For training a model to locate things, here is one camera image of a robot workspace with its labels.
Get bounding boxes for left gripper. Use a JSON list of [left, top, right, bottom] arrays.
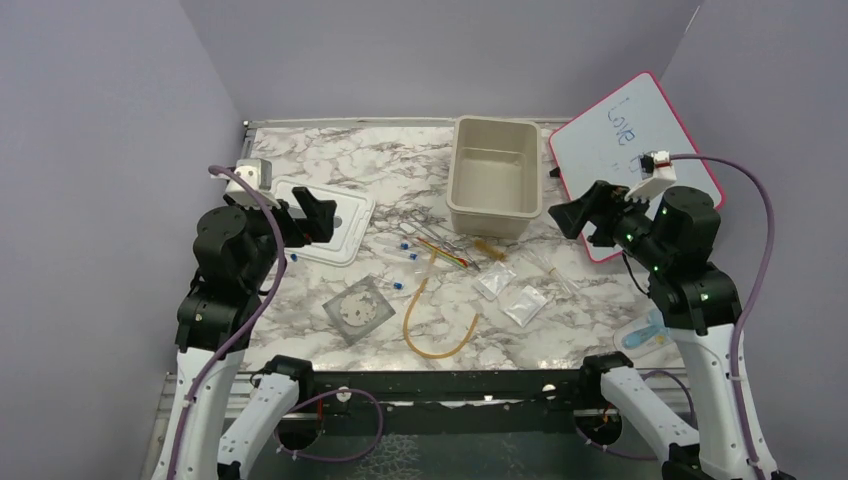
[[228, 185, 338, 288]]

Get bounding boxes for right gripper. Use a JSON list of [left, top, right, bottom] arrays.
[[549, 178, 673, 271]]

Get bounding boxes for metal crucible tongs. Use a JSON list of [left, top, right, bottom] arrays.
[[399, 210, 480, 271]]

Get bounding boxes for small clear zip bag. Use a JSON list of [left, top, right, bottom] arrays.
[[473, 261, 516, 301]]

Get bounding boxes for amber rubber tubing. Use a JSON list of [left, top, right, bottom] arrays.
[[402, 248, 481, 361]]

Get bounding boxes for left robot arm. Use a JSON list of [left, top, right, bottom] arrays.
[[153, 187, 337, 479]]

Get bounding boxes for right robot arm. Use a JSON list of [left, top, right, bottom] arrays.
[[549, 181, 783, 479]]

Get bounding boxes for white bin lid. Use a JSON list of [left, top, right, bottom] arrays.
[[268, 176, 377, 268]]

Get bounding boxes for pink framed whiteboard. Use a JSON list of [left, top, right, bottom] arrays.
[[547, 71, 727, 265]]

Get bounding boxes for beige plastic storage bin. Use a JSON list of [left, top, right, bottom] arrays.
[[446, 115, 543, 240]]

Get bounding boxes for blue item in plastic pack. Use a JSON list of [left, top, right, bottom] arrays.
[[613, 309, 674, 360]]

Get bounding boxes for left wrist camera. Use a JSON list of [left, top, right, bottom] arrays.
[[224, 158, 279, 209]]

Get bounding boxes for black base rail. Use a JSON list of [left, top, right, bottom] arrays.
[[274, 370, 607, 438]]

